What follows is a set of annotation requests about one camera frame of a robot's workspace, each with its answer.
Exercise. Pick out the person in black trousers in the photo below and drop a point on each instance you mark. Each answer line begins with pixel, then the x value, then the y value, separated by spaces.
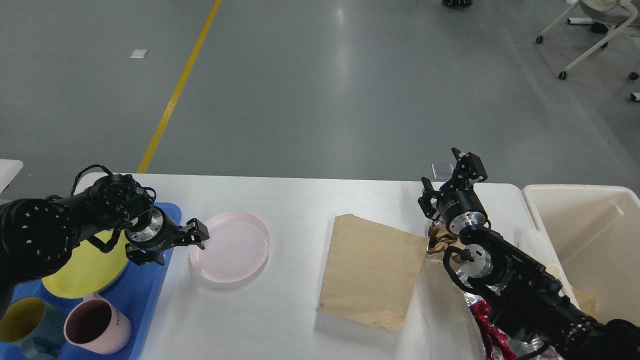
pixel 457 3

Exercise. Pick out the red foil wrapper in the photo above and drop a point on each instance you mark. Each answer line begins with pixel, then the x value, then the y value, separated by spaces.
pixel 492 337

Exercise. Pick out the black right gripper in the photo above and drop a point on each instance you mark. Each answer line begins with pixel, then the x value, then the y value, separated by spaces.
pixel 460 207

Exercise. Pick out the pink mug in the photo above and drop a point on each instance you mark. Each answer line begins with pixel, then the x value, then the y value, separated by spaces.
pixel 97 326

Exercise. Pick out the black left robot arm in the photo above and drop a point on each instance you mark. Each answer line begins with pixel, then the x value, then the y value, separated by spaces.
pixel 38 235

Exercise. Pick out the white office chair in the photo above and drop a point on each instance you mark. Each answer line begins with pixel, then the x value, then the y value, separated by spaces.
pixel 611 18

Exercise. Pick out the pink plate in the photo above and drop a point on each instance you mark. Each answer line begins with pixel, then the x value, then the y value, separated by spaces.
pixel 238 246

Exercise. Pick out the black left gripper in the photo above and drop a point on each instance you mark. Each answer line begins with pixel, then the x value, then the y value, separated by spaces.
pixel 146 245

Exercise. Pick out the dark green mug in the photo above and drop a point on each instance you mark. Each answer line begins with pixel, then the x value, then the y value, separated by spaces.
pixel 35 327

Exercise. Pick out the white plastic bin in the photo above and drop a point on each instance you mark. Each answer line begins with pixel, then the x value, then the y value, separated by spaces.
pixel 589 236

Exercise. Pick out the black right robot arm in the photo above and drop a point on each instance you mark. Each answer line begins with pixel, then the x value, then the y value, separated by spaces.
pixel 524 299

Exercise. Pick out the grey floor plate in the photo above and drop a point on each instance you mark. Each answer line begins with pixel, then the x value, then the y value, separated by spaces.
pixel 442 171

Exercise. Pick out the crumpled brown paper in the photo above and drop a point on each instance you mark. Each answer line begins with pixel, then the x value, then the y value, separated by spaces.
pixel 440 239

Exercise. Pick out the blue plastic tray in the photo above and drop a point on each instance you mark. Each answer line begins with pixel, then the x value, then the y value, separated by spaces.
pixel 135 293

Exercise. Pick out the yellow plate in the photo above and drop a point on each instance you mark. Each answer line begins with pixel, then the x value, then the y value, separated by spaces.
pixel 88 270

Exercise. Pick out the brown paper bag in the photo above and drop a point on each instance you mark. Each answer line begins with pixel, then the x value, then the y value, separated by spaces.
pixel 370 273

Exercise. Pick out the white side table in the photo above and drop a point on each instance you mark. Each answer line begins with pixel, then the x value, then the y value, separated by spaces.
pixel 9 169

